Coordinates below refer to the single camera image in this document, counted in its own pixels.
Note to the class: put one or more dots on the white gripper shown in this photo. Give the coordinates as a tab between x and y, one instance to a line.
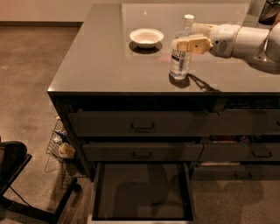
223	39

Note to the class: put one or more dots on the clear plastic water bottle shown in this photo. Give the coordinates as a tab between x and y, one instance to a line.
180	60

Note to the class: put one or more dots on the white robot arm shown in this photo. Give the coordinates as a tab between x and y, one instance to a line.
258	47

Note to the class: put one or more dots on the dark top right drawer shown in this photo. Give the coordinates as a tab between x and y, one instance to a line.
248	122

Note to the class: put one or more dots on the dark top left drawer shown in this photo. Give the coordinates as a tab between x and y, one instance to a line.
142	123

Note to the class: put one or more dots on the dark middle left drawer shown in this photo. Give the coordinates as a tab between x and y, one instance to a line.
116	152

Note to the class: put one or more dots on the open bottom left drawer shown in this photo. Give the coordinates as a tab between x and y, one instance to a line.
146	193

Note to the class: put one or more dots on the white paper bowl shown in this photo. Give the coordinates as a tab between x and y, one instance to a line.
146	38

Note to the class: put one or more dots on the dark object on counter corner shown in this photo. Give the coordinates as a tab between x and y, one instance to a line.
269	12

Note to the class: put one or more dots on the dark kitchen counter cabinet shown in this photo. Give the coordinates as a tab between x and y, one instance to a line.
105	71

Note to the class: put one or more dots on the wire basket with items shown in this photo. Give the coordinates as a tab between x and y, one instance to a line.
55	161

